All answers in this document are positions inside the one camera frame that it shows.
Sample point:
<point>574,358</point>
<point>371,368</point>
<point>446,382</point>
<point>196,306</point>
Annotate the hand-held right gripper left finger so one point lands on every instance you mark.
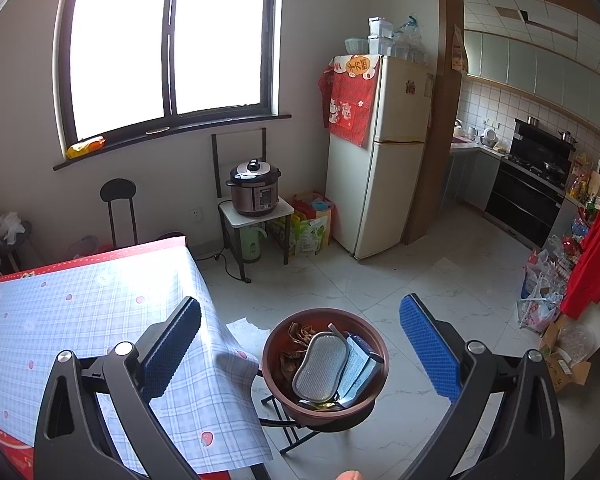
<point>172,345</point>

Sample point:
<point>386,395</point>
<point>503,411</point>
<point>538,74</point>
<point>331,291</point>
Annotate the hanging printed card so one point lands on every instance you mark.
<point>458,50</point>

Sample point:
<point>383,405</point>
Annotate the brown plastic basin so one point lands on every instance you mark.
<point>320,422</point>

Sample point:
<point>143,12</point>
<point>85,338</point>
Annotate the cardboard box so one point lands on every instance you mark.
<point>565,360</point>

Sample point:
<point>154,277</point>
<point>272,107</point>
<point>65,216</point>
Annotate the black metal frame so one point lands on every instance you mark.
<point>215,170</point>

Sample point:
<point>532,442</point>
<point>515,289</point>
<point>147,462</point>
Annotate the black round-back chair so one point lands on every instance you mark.
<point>119,192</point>

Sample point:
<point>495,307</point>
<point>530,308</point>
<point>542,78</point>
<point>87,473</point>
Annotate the white wall socket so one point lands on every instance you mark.
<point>196,214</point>

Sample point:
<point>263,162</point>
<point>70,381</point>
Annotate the red printed cloth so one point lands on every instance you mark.
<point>350,105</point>

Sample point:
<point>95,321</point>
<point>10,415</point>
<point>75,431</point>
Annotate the green thermos jug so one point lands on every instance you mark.
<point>254,245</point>

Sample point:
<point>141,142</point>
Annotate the white crumpled plastic bag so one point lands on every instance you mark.
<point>10,227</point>

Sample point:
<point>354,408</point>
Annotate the grey lower kitchen cabinet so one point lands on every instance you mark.
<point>470,180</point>

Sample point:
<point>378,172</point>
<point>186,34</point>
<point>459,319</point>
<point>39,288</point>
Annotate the pile of colourful packages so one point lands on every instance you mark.
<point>545,285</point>

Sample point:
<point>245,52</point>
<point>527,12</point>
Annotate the person's right hand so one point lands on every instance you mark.
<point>350,476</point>

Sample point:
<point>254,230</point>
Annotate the green printed gift bag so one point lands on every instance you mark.
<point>312,237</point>

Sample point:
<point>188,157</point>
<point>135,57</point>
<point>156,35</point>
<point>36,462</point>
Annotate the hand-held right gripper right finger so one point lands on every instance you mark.
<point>427,347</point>

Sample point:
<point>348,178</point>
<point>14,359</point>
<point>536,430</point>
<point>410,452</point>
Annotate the clear plastic bag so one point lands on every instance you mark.
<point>410,40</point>

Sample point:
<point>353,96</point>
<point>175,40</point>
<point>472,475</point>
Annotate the red hanging cloth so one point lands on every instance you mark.
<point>595,250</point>

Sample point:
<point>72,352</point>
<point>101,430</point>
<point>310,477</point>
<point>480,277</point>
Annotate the wooden door frame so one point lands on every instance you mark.
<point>430,160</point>

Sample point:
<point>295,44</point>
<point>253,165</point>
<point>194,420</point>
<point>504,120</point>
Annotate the dark window sill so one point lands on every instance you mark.
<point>205,127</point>

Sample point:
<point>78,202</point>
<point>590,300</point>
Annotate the oval cleaning pad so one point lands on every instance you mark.
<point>320,365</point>

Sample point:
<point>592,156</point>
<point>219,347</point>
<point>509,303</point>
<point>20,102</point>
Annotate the small flat dish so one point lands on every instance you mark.
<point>157,130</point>

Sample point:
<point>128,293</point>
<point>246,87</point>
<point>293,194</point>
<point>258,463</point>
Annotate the black range hood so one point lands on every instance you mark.
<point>545,137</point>

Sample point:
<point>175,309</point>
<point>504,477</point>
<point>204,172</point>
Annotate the stack of clear storage boxes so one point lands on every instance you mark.
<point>380,35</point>

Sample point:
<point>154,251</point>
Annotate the white refrigerator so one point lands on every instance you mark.
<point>395,185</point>

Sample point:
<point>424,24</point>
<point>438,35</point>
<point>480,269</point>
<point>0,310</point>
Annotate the red gift bag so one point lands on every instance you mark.
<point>312,205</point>

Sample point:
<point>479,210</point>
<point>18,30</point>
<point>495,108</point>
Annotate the black folding stand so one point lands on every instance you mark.
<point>280,422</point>

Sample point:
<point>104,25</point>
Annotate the dark framed window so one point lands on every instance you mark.
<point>170,35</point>

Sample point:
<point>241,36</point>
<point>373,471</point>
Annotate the red fridge magnet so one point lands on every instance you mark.
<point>410,87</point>

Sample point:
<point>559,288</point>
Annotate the small white side table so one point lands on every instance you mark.
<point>285,210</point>

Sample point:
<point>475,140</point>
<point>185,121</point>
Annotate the foil packet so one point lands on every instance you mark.
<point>362,365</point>

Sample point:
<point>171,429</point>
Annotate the black oven stove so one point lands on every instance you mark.
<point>520,205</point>

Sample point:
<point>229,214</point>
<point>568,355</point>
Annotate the brown paper wrapper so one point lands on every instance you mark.
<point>287,370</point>
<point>305,334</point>

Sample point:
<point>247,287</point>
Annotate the silver pressure cooker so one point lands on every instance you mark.
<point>252,190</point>

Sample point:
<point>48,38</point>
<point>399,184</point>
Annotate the pale upper kitchen cabinets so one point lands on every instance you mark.
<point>530,70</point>

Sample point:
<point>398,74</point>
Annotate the clear plastic bowl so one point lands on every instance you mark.
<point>356,46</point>

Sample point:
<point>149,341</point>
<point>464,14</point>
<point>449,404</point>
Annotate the yellow snack bag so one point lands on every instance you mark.
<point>86,147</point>

